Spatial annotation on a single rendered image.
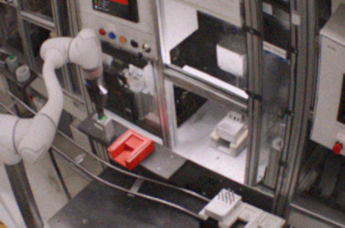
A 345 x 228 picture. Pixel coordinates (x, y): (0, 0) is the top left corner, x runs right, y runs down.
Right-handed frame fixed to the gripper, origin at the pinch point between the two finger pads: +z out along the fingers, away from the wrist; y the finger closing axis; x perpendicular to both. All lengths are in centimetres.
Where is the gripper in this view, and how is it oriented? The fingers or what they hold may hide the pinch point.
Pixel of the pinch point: (100, 110)
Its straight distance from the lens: 236.4
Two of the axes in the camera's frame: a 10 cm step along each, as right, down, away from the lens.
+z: 0.8, 7.4, 6.6
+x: -6.2, 5.6, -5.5
